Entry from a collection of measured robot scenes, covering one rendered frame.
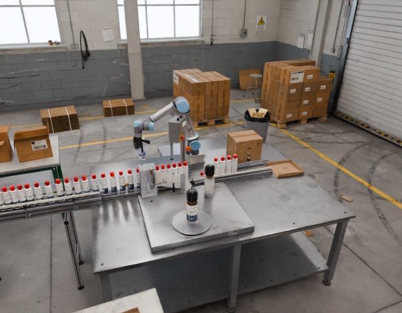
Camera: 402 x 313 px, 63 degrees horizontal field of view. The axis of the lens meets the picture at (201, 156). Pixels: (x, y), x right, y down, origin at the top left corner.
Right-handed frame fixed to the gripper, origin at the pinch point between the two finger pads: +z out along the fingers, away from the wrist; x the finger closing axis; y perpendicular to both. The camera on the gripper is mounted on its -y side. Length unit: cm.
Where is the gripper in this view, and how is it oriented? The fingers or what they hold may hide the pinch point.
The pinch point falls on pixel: (141, 154)
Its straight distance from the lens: 336.9
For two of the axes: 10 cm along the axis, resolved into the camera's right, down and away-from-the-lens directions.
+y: -9.3, 1.6, -3.4
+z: -0.1, 8.9, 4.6
